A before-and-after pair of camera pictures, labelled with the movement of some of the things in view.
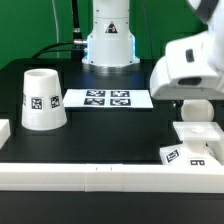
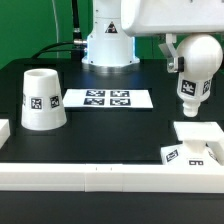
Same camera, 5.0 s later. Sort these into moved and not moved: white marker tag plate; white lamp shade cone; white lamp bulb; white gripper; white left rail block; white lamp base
Moved: white lamp bulb; white gripper
Not moved: white marker tag plate; white left rail block; white lamp base; white lamp shade cone
